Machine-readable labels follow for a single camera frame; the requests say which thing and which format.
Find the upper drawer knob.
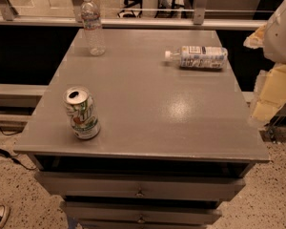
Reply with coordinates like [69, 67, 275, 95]
[135, 190, 145, 198]

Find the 7up soda can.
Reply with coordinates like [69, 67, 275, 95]
[63, 86, 100, 139]

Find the blue label plastic bottle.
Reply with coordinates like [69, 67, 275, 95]
[165, 46, 228, 70]

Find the drawer knob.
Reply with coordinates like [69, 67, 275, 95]
[135, 190, 145, 198]
[137, 217, 146, 224]

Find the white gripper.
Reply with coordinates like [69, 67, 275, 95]
[243, 0, 286, 122]

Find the metal railing frame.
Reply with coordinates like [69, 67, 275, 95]
[0, 0, 267, 31]

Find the clear upright water bottle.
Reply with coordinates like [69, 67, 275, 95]
[80, 0, 106, 56]

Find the grey drawer cabinet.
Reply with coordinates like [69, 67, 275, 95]
[15, 30, 269, 229]

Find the black floor cable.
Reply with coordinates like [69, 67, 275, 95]
[0, 122, 37, 172]

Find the lower drawer knob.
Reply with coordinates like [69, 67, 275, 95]
[137, 217, 146, 224]

